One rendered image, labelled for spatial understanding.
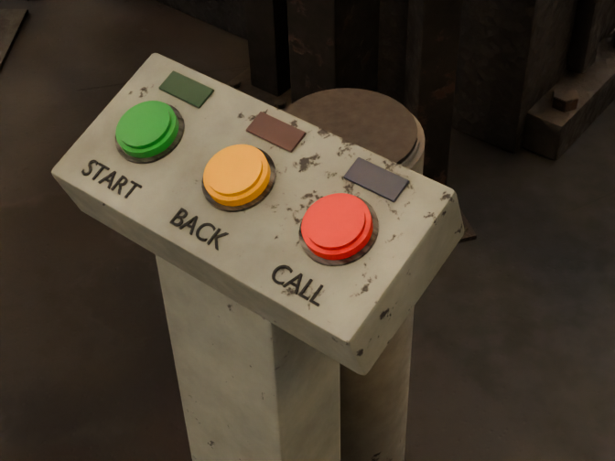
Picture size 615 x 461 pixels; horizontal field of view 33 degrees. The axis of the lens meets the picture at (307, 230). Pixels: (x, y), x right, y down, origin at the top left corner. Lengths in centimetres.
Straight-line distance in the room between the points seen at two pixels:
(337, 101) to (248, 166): 22
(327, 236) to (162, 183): 12
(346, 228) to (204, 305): 14
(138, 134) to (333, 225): 15
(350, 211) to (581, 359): 79
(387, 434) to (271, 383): 34
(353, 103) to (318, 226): 25
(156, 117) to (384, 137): 20
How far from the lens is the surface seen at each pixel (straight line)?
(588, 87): 165
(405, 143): 77
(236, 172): 61
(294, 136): 62
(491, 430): 124
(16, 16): 200
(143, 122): 66
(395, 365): 92
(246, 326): 64
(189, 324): 70
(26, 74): 185
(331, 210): 58
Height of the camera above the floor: 100
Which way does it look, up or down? 43 degrees down
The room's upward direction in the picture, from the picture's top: 2 degrees counter-clockwise
